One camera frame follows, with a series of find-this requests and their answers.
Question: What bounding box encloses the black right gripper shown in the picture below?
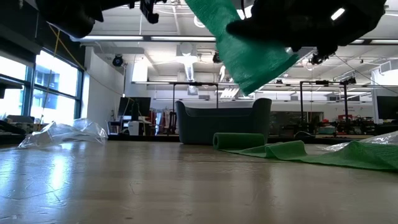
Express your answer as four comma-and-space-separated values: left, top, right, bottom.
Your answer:
226, 0, 386, 66

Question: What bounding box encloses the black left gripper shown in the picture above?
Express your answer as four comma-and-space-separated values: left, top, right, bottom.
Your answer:
35, 0, 169, 40

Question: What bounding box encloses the teal elastic bandage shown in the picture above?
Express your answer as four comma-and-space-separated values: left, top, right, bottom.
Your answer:
185, 0, 300, 96

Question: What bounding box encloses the grey-blue plastic bin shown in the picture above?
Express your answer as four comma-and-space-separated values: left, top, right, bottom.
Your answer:
175, 97, 273, 146

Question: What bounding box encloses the long ceiling light strip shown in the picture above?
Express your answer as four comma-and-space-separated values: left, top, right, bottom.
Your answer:
79, 35, 217, 43

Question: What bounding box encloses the white appliance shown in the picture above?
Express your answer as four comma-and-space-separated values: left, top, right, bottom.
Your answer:
127, 120, 141, 136

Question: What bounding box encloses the white ventilation duct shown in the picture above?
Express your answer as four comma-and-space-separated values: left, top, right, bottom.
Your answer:
176, 42, 200, 82

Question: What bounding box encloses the black metal camera rig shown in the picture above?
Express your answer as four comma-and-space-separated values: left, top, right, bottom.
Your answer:
299, 80, 349, 131
172, 82, 220, 134

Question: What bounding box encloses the black metal table frame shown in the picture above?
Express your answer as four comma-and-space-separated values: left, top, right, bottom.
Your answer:
0, 133, 377, 146

